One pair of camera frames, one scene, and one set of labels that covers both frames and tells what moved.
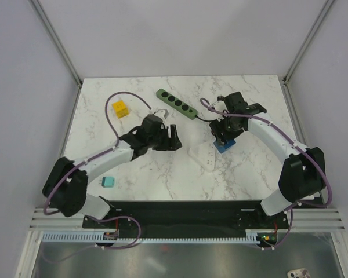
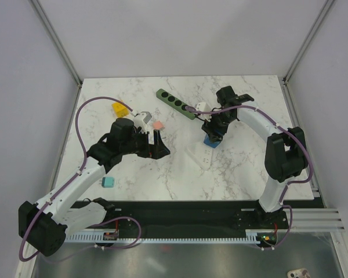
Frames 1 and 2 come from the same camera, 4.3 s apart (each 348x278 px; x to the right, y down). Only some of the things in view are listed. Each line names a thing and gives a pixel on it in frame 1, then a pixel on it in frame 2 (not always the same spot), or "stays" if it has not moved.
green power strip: [177, 104] stays
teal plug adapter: [107, 182] stays
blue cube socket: [222, 148] → [212, 144]
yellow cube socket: [120, 109] stays
